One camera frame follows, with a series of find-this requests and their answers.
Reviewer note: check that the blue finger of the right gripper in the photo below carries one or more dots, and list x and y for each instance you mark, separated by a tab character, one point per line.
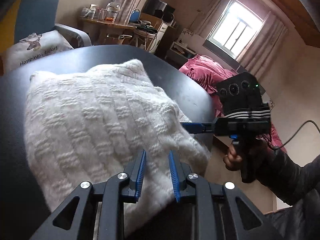
197	127

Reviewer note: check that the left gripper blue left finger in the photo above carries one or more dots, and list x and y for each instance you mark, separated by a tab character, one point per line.
124	187

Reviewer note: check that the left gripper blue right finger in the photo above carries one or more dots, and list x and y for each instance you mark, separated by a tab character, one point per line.
190	187

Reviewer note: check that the cream knitted sweater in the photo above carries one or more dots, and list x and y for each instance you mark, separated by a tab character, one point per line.
89	126

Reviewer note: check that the blue folding chair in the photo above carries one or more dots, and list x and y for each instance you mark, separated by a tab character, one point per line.
135	15

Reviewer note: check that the person right hand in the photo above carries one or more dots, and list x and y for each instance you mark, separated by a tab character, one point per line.
232	159

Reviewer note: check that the pink ruffled bed cover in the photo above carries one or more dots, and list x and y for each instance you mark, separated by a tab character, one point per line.
207	73

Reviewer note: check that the white low shelf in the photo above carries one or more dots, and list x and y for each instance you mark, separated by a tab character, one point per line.
178	54

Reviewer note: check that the black television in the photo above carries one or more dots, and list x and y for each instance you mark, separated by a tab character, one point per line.
159	9

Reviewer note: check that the wooden side table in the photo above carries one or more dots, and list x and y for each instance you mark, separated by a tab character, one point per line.
97	29

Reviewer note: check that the large clear jar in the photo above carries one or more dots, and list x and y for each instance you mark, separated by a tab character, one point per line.
112	11

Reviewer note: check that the grey deer print pillow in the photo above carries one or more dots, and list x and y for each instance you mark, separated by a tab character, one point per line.
33	47

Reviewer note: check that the multicolour sofa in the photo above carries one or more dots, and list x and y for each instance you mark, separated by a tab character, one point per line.
37	16

